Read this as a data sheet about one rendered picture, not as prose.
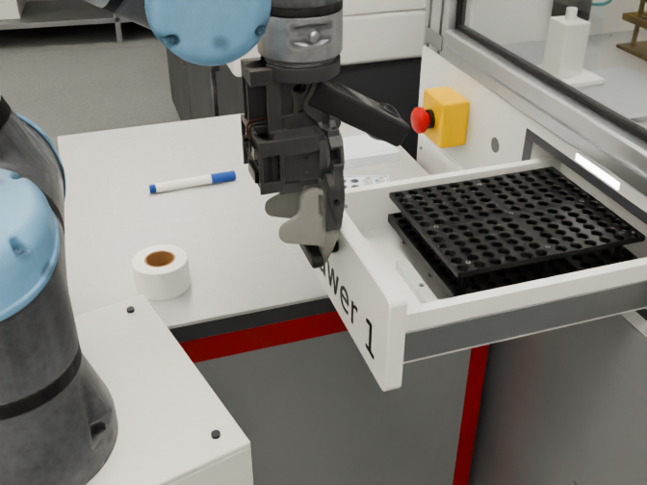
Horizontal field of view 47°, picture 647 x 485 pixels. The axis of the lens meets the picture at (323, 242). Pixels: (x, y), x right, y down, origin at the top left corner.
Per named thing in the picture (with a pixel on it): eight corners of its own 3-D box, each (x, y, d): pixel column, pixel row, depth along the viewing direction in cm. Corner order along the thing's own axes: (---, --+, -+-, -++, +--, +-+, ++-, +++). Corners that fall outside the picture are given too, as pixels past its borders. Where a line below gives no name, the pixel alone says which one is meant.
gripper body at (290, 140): (243, 167, 74) (235, 49, 68) (324, 156, 76) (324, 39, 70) (262, 203, 68) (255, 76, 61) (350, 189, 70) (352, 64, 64)
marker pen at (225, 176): (150, 195, 116) (149, 187, 115) (149, 191, 117) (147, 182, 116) (236, 181, 120) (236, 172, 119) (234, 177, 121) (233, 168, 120)
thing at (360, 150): (328, 170, 123) (328, 162, 122) (313, 149, 130) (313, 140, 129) (399, 160, 127) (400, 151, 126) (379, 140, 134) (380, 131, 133)
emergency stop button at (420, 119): (418, 138, 111) (420, 113, 109) (407, 128, 115) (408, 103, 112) (436, 136, 112) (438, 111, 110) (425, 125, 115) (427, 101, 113)
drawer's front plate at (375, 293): (384, 395, 70) (390, 302, 64) (297, 241, 94) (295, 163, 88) (401, 391, 71) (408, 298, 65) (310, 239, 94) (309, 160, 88)
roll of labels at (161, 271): (126, 282, 96) (121, 256, 94) (173, 263, 100) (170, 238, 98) (151, 307, 91) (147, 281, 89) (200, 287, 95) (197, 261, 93)
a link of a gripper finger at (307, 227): (277, 270, 75) (271, 185, 71) (332, 260, 77) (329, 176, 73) (285, 284, 72) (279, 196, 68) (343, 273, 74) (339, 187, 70)
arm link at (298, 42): (326, -8, 68) (358, 15, 61) (326, 42, 70) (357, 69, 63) (245, -1, 66) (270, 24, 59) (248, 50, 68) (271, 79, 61)
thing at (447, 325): (396, 368, 71) (399, 318, 68) (314, 235, 92) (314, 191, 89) (729, 291, 82) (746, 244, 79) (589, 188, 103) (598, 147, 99)
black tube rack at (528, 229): (452, 324, 77) (457, 272, 73) (386, 239, 91) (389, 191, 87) (632, 285, 82) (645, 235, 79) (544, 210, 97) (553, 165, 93)
